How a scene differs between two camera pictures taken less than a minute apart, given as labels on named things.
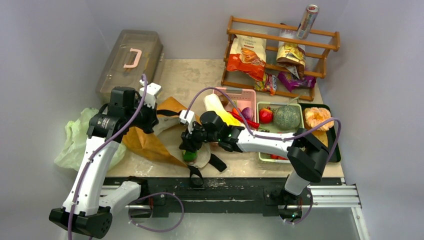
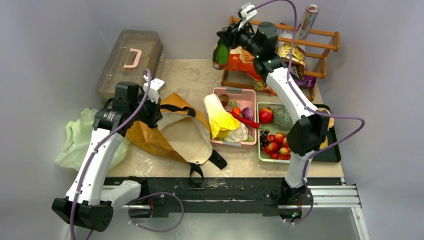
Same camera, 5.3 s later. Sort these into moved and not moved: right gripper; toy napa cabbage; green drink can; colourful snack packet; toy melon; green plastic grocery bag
Moved: right gripper; green drink can
Not moved: colourful snack packet; toy napa cabbage; green plastic grocery bag; toy melon
